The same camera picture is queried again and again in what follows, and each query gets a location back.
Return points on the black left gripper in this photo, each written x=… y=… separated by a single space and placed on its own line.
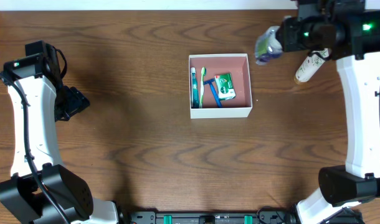
x=73 y=101

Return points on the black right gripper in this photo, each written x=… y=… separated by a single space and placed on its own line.
x=287 y=34

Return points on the green soap bar pack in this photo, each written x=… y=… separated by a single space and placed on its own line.
x=225 y=86

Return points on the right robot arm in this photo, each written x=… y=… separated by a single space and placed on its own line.
x=352 y=34

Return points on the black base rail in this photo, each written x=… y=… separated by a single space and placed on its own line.
x=262 y=216

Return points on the white square box pink inside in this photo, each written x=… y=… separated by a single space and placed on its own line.
x=216 y=64

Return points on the blue disposable razor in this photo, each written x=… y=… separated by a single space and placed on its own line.
x=213 y=90

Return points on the clear foam pump bottle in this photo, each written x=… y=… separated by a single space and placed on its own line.
x=267 y=47

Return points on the white leaf-print lotion tube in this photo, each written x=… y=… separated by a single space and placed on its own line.
x=310 y=66

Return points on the green white toothbrush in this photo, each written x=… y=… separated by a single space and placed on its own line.
x=203 y=74

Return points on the red teal toothpaste tube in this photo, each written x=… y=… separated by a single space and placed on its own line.
x=194 y=91

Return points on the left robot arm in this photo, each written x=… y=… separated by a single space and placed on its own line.
x=41 y=189

